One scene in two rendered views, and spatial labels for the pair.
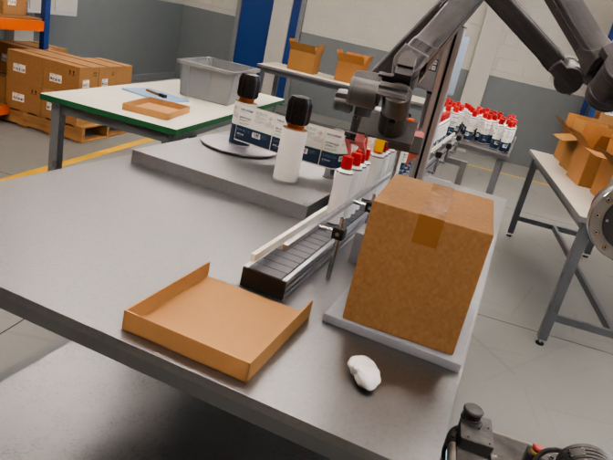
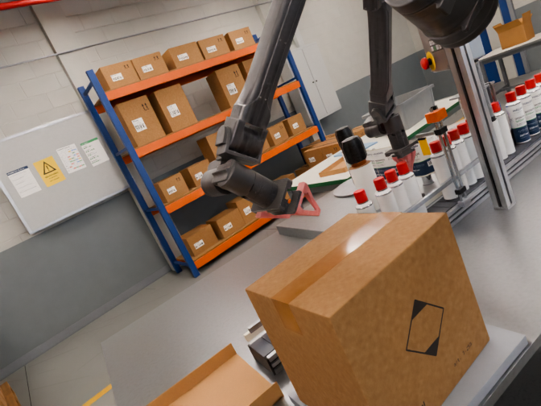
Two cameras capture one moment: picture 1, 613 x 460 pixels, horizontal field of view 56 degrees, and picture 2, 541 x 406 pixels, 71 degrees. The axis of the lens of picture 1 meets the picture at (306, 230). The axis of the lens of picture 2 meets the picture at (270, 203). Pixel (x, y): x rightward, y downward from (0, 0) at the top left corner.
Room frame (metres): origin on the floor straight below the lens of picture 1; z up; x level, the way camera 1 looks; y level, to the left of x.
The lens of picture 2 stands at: (0.74, -0.68, 1.40)
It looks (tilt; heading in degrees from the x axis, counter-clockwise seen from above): 13 degrees down; 47
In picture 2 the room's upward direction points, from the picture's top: 24 degrees counter-clockwise
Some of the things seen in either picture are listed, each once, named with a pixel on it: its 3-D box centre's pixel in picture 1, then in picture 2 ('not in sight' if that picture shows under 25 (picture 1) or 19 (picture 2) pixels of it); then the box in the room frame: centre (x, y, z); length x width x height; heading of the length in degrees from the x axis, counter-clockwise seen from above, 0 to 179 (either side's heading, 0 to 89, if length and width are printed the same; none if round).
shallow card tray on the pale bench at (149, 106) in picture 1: (157, 108); (344, 163); (3.06, 0.92, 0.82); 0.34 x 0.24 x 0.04; 176
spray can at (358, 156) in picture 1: (349, 185); (390, 209); (1.72, -0.10, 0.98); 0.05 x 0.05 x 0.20
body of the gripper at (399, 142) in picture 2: (358, 126); (398, 141); (1.93, -0.10, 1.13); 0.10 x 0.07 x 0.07; 163
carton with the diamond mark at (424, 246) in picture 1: (421, 256); (367, 314); (1.23, -0.27, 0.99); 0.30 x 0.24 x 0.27; 167
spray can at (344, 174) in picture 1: (340, 190); (370, 221); (1.64, -0.07, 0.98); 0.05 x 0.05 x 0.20
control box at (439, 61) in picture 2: (432, 60); (447, 35); (2.05, -0.29, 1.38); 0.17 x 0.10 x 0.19; 38
